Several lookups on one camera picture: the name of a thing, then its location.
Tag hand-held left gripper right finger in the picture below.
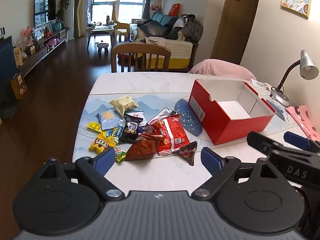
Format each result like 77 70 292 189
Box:
191 147 282 201

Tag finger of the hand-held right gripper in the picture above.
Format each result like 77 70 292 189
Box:
247 131 277 157
283 131 320 153

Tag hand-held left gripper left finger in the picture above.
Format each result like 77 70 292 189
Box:
37 146 125 202

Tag red cardboard box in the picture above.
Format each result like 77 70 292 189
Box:
187 78 276 146

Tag yellow cartoon jelly pouch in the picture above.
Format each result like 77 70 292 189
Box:
87 120 125 142

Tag shiny red-brown foil packet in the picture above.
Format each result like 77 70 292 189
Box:
124 131 163 162

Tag red snack packet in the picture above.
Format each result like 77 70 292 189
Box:
150 115 191 155

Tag white packet with red logo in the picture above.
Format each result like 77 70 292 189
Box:
124 111 145 128

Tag yellow snack packet brown print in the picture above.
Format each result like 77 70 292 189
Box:
89 134 117 155

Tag green snack packet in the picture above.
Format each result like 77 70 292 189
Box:
114 147 127 163

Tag pink patterned cloth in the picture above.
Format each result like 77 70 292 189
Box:
285 105 320 142

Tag dark brown snack packet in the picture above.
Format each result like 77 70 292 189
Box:
179 141 198 167

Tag black snack packet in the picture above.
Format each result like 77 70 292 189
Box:
119 114 144 144

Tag blue packet with yellow circle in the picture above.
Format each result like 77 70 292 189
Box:
96 110 124 131

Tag blue white candy wrapper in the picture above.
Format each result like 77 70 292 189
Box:
137 124 154 134

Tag small white wrapper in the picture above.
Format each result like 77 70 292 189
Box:
251 79 272 91

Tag pale yellow snack packet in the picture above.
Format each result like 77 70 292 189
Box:
109 95 139 117

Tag silver foil snack packet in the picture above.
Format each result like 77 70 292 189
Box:
147 107 179 125

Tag silver desk lamp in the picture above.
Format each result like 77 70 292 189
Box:
269 49 319 107

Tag blue mountain print table mat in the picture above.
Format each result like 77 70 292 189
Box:
74 90 300 163

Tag pink padded cushion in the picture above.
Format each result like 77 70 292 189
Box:
191 59 257 81

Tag sofa with yellow white cover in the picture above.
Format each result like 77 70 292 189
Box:
131 12 200 69

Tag small round dark stool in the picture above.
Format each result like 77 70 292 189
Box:
97 43 110 55

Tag wooden dining chair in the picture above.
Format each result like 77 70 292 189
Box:
111 43 172 73

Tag brown gift bag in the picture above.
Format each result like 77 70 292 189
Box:
10 74 27 100

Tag wooden door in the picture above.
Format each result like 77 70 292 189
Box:
211 0 262 65

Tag long wooden tv cabinet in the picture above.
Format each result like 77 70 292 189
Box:
17 28 68 77

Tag wooden coffee table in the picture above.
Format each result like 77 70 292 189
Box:
86 22 118 50

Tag dark side cabinet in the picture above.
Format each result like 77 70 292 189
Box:
0 36 18 119

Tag pile of dark clothes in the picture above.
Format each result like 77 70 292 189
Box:
172 14 203 42

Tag yellow paper bag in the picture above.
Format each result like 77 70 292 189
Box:
13 47 23 67

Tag dark blue sofa cushion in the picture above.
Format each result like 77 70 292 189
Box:
139 20 168 37

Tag wooden giraffe child chair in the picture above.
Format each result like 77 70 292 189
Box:
111 1 130 38

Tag pink flowers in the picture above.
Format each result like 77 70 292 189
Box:
22 26 34 43

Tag white standing air conditioner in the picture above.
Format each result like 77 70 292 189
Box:
64 0 76 40

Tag red bag on sofa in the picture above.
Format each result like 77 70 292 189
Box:
168 3 180 17

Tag flat screen television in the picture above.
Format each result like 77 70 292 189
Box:
34 0 56 27

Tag potted green plant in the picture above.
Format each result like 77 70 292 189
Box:
56 0 71 29

